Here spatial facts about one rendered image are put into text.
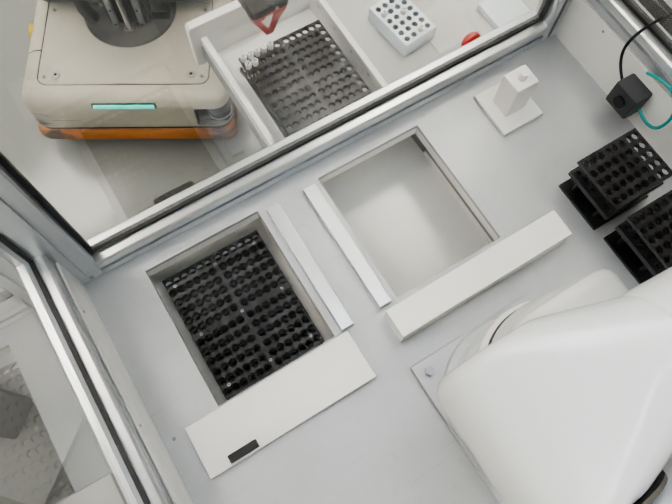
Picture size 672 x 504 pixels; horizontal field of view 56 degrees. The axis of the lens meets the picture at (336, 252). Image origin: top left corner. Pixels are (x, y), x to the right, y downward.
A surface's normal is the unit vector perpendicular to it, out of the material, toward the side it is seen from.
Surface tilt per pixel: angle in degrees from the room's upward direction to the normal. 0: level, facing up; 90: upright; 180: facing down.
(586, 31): 90
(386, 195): 0
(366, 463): 0
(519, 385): 14
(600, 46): 90
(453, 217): 0
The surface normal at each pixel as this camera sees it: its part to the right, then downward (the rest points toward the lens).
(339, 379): 0.03, -0.34
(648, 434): 0.17, -0.11
